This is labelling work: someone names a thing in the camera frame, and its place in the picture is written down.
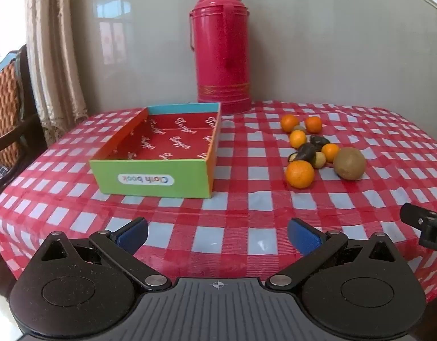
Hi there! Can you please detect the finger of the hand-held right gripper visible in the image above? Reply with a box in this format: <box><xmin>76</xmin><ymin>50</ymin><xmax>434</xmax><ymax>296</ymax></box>
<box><xmin>399</xmin><ymin>202</ymin><xmax>437</xmax><ymax>253</ymax></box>

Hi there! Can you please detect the red checked tablecloth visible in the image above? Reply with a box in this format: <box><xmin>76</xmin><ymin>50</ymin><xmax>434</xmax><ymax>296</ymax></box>
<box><xmin>0</xmin><ymin>100</ymin><xmax>437</xmax><ymax>302</ymax></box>

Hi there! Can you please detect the beige curtain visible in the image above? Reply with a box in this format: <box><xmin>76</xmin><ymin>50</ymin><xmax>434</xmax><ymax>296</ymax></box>
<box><xmin>25</xmin><ymin>0</ymin><xmax>89</xmax><ymax>146</ymax></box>

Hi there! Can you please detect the colourful cardboard box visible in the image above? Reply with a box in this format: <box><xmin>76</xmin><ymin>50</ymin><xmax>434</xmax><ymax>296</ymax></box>
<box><xmin>89</xmin><ymin>102</ymin><xmax>223</xmax><ymax>199</ymax></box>

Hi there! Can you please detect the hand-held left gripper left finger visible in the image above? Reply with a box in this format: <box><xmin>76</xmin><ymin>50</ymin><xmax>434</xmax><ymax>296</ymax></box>
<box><xmin>39</xmin><ymin>217</ymin><xmax>173</xmax><ymax>290</ymax></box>

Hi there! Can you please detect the large orange mandarin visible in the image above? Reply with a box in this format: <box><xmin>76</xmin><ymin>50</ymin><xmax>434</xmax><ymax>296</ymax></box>
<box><xmin>285</xmin><ymin>160</ymin><xmax>315</xmax><ymax>190</ymax></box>

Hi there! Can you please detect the dark wooden chair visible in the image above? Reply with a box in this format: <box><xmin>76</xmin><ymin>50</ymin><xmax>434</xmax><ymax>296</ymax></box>
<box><xmin>0</xmin><ymin>44</ymin><xmax>49</xmax><ymax>199</ymax></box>

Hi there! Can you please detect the red thermos flask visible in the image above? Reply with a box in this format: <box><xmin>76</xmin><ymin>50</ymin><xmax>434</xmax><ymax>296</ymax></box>
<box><xmin>188</xmin><ymin>0</ymin><xmax>253</xmax><ymax>115</ymax></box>

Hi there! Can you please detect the brown kiwi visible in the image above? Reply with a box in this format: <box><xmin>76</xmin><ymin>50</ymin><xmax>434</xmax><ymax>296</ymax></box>
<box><xmin>333</xmin><ymin>147</ymin><xmax>367</xmax><ymax>180</ymax></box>

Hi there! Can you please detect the small orange mandarin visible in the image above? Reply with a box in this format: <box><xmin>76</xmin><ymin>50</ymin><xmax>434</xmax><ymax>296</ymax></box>
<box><xmin>321</xmin><ymin>143</ymin><xmax>340</xmax><ymax>163</ymax></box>
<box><xmin>304</xmin><ymin>116</ymin><xmax>323</xmax><ymax>134</ymax></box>
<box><xmin>280</xmin><ymin>114</ymin><xmax>299</xmax><ymax>133</ymax></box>
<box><xmin>289</xmin><ymin>130</ymin><xmax>307</xmax><ymax>149</ymax></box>

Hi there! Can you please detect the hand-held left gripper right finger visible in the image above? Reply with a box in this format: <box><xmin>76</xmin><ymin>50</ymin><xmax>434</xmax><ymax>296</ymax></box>
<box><xmin>265</xmin><ymin>217</ymin><xmax>397</xmax><ymax>290</ymax></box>

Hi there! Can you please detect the orange woven chair cushion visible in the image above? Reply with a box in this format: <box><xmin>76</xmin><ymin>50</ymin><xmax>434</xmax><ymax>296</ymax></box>
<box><xmin>0</xmin><ymin>60</ymin><xmax>22</xmax><ymax>169</ymax></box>

